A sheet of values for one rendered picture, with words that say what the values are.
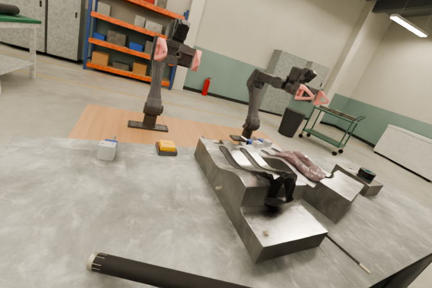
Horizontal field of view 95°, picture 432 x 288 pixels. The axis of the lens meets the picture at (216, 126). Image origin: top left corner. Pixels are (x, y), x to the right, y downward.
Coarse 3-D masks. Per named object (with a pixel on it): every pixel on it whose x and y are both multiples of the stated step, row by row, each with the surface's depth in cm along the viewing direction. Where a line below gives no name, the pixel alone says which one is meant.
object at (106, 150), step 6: (114, 138) 77; (102, 144) 66; (108, 144) 68; (114, 144) 69; (102, 150) 66; (108, 150) 67; (114, 150) 69; (96, 156) 67; (102, 156) 67; (108, 156) 68
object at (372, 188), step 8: (336, 168) 118; (344, 168) 114; (352, 168) 119; (352, 176) 110; (360, 176) 116; (368, 184) 103; (376, 184) 106; (360, 192) 106; (368, 192) 105; (376, 192) 109
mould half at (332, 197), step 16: (272, 144) 120; (272, 160) 94; (304, 176) 87; (336, 176) 89; (304, 192) 83; (320, 192) 79; (336, 192) 75; (352, 192) 79; (320, 208) 79; (336, 208) 75
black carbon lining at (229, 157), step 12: (228, 156) 81; (252, 156) 87; (240, 168) 74; (264, 168) 79; (264, 180) 59; (276, 180) 61; (288, 180) 68; (276, 192) 64; (288, 192) 66; (276, 204) 60
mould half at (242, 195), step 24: (216, 144) 86; (216, 168) 71; (216, 192) 69; (240, 192) 57; (264, 192) 59; (240, 216) 56; (264, 216) 57; (288, 216) 61; (312, 216) 65; (264, 240) 49; (288, 240) 52; (312, 240) 58
